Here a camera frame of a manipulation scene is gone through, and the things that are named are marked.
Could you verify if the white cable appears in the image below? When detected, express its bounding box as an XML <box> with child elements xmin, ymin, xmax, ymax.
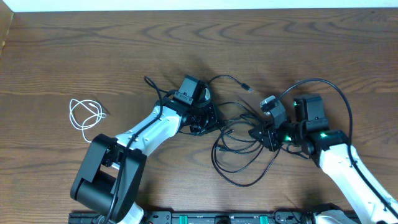
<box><xmin>68</xmin><ymin>98</ymin><xmax>108</xmax><ymax>144</ymax></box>

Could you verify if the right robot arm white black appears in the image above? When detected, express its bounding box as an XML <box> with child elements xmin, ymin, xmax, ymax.
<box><xmin>248</xmin><ymin>122</ymin><xmax>397</xmax><ymax>223</ymax></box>

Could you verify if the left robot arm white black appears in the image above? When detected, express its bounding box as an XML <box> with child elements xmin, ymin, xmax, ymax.
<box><xmin>70</xmin><ymin>98</ymin><xmax>220</xmax><ymax>223</ymax></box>

